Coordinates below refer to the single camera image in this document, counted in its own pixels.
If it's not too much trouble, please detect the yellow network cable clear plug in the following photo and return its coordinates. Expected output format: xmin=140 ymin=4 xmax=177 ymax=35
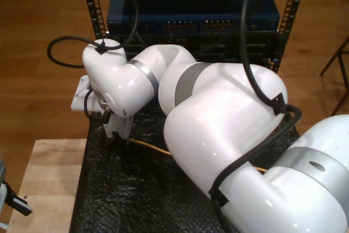
xmin=129 ymin=139 xmax=269 ymax=174

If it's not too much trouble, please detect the black bubble wrap mat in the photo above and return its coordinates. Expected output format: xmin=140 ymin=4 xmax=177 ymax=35
xmin=68 ymin=101 xmax=300 ymax=233

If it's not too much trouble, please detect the black rack server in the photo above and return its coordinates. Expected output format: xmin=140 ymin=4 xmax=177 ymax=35
xmin=109 ymin=34 xmax=279 ymax=64

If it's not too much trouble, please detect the dark wooden chair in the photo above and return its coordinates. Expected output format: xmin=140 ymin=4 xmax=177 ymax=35
xmin=320 ymin=35 xmax=349 ymax=121

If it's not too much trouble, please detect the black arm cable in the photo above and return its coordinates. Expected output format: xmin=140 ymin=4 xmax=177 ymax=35
xmin=46 ymin=0 xmax=303 ymax=233

